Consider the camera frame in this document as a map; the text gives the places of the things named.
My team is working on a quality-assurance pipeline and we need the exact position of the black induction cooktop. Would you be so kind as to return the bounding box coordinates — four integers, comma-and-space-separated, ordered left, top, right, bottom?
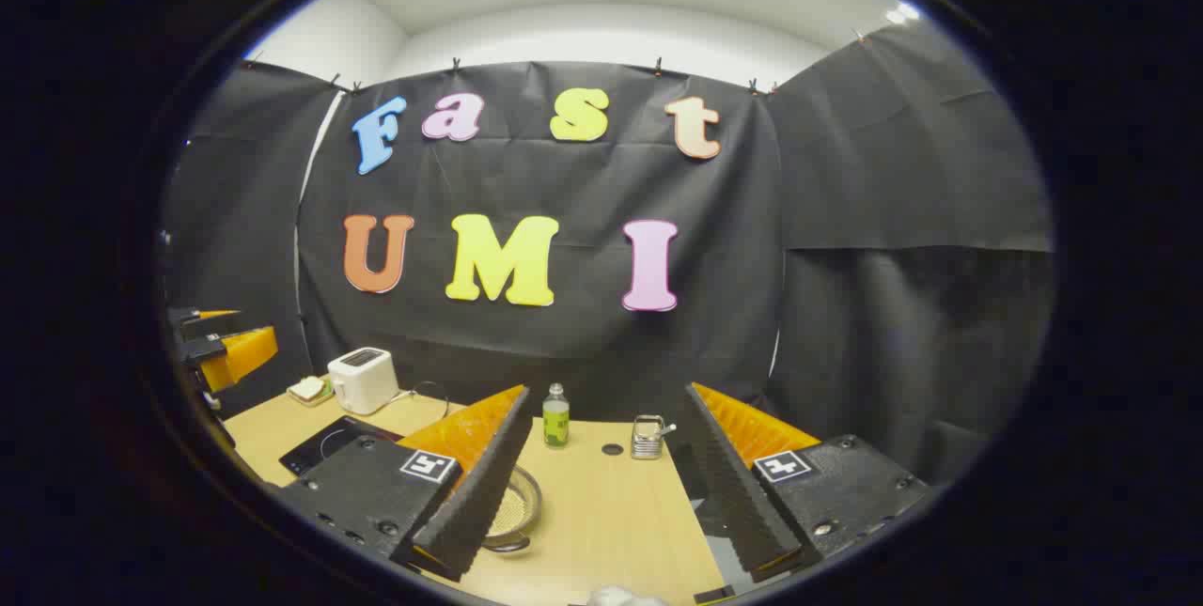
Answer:
279, 415, 405, 477

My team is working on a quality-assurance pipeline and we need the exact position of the stainless steel pot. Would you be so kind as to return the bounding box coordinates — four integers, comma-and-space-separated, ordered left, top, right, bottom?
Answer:
482, 465, 544, 553

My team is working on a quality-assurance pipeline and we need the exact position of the green label drink bottle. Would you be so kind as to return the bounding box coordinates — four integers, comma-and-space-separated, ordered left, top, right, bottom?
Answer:
542, 383, 570, 449

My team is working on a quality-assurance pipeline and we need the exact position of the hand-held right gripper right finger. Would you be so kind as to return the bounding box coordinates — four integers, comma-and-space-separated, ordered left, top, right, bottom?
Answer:
683, 382, 933, 584

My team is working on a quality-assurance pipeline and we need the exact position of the white toaster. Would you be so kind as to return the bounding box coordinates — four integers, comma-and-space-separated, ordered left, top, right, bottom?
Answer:
327, 348, 400, 416

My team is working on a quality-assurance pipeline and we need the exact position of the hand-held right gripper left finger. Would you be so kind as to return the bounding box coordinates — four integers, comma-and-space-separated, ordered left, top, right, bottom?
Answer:
280, 385, 534, 582

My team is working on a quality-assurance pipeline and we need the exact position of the metal wire utensil holder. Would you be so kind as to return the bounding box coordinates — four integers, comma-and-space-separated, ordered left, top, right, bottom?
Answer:
631, 414, 678, 461

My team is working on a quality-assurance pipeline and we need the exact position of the black toaster cable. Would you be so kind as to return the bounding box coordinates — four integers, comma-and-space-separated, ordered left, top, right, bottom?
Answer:
395, 381, 451, 420

